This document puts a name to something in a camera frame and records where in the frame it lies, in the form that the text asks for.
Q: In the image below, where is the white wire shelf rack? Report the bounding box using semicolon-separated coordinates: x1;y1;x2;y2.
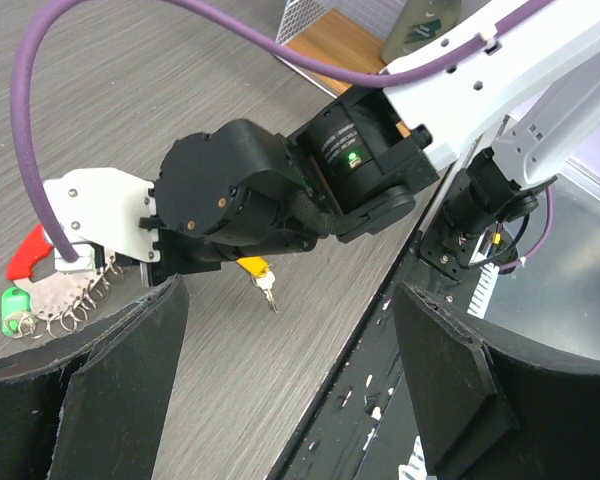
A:
274;0;461;99

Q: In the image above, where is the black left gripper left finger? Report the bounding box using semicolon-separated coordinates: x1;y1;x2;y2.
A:
0;277;189;479

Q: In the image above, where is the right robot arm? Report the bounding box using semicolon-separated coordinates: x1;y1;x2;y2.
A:
143;1;600;479

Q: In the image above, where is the silver key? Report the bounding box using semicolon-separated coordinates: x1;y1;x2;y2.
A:
251;271;278;312

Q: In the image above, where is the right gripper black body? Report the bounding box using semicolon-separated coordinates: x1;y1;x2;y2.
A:
139;214;318;287

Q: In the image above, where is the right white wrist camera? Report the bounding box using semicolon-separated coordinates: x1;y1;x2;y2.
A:
43;167;161;273

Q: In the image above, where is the green key tag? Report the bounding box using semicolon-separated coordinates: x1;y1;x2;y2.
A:
0;286;30;337

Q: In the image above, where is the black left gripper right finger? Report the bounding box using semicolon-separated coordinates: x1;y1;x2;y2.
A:
392;283;600;479

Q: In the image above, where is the yellow key tag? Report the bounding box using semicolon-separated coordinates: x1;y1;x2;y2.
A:
236;256;270;278

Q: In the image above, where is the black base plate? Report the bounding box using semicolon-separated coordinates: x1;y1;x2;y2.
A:
267;259;431;480

